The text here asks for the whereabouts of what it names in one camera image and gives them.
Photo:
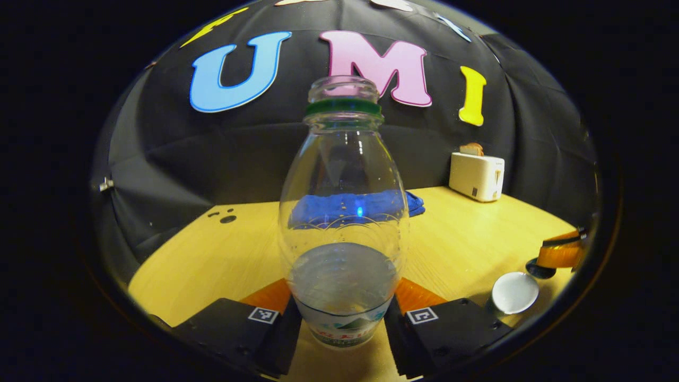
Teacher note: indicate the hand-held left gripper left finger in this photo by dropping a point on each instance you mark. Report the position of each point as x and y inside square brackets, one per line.
[284, 345]

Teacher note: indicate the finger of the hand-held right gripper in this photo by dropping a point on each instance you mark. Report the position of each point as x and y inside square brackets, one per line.
[559, 254]

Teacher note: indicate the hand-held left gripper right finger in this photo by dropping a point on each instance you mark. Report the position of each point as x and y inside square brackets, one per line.
[398, 345]

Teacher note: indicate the dark blue teacup lid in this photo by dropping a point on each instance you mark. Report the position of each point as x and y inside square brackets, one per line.
[538, 270]

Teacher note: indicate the white teacup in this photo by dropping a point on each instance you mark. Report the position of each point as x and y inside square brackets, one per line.
[513, 292]

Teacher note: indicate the clear plastic water bottle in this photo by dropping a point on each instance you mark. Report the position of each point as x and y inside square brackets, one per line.
[344, 212]

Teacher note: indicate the white toaster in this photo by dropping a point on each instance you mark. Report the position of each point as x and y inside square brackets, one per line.
[475, 178]

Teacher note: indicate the toast slice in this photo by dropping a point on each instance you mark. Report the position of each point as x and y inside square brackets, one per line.
[472, 149]

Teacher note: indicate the blue folded towel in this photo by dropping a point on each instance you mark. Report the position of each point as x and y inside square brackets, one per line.
[415, 204]

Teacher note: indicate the black backdrop cloth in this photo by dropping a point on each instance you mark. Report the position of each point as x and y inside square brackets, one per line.
[212, 154]

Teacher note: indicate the metal backdrop clip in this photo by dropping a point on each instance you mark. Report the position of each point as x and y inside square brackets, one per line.
[106, 184]

